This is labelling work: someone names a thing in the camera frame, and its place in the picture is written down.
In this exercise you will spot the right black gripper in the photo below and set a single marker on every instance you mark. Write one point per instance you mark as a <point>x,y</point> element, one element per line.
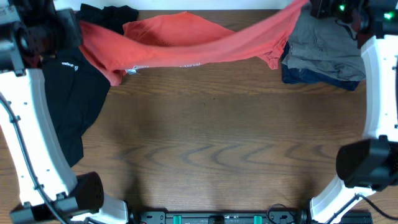
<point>322,9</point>

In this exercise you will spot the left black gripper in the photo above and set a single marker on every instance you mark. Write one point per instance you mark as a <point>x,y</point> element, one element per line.
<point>68,25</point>

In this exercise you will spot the red orange t-shirt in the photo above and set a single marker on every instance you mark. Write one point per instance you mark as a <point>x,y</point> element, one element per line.
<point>185,40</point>

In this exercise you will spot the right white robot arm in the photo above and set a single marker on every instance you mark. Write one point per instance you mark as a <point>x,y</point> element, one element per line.
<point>370,165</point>

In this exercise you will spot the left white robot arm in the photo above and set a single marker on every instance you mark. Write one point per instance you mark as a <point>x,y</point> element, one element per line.
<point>49,189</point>

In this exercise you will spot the folded grey garment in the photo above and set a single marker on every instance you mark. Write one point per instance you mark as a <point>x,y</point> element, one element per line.
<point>309,30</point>

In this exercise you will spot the black t-shirt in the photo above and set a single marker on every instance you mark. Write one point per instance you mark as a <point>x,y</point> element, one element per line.
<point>75,92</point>

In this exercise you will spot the folded dark blue jeans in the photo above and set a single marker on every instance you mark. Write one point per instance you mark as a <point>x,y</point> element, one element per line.
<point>310,76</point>

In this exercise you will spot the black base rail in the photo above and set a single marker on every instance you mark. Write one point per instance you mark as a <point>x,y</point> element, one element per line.
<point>277,214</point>

